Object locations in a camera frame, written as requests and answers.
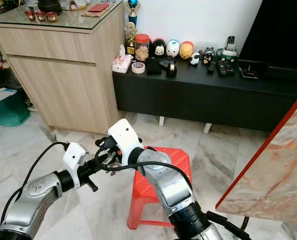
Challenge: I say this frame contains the red plastic stool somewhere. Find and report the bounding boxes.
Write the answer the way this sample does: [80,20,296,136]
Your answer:
[127,146,193,230]

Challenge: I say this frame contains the light wood cabinet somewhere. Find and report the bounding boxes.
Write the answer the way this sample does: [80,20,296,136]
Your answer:
[0,0,125,136]

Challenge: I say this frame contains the white tape roll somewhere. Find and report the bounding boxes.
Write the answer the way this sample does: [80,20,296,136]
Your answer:
[131,61,146,74]

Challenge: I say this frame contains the pink white tissue box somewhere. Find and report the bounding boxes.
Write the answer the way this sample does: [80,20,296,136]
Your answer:
[112,45,133,74]

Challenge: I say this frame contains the black wallet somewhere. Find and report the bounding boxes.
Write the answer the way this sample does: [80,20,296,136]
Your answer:
[146,57,163,75]

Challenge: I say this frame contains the green bag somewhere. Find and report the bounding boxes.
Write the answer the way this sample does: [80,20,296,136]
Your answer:
[0,86,30,127]

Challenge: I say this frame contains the black tape dispenser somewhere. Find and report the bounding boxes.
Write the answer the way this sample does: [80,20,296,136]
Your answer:
[166,60,178,77]

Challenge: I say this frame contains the red-lidded snack jar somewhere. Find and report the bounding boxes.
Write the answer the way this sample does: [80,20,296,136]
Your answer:
[134,34,151,62]

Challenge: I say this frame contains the black low console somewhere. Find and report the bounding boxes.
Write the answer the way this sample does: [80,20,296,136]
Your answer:
[112,62,297,133]

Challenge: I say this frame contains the small gold trophy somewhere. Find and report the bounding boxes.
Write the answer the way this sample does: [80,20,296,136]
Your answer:
[124,22,138,55]

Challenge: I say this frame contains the black mouse plush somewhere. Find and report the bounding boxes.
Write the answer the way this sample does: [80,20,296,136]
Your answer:
[150,38,167,58]

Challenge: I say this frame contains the white and blue plush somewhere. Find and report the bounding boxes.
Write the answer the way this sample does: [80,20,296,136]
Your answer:
[166,39,181,58]

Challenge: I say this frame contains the small white panda toy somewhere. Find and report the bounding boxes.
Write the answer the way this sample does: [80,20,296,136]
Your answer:
[189,51,201,66]

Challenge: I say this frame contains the yellow bear plush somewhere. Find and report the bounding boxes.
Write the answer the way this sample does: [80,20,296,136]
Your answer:
[178,41,195,60]

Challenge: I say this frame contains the slim black remote control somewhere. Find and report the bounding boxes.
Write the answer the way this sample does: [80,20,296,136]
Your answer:
[207,59,217,74]

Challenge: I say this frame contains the beige flat mat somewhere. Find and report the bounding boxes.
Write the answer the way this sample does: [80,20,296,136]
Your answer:
[82,2,113,18]

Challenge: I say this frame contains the small black figurine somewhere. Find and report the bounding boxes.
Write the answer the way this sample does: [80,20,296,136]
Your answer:
[202,47,216,64]

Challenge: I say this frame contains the red booklet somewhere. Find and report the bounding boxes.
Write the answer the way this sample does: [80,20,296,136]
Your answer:
[87,2,111,13]

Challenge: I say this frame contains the wide black remote control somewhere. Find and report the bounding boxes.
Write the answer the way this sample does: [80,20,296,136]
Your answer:
[216,57,237,77]

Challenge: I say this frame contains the blue trophy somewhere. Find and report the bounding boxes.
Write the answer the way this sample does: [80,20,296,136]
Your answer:
[126,0,141,26]

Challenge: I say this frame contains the white figurine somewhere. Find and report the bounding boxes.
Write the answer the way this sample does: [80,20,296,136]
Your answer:
[63,0,89,11]

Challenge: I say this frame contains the black incense pot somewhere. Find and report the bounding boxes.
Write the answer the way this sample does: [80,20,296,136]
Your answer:
[37,0,63,13]

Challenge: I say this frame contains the red-edged marble table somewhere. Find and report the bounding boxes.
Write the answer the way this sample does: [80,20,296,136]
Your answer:
[215,85,297,232]

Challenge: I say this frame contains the black tray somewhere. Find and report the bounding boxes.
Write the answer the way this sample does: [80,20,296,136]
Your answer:
[238,59,269,80]

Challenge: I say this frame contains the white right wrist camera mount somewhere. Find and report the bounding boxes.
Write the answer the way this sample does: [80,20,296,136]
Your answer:
[107,118,144,166]

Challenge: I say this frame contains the cordless phone on base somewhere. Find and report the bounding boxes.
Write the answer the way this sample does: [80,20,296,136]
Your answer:
[217,36,239,61]

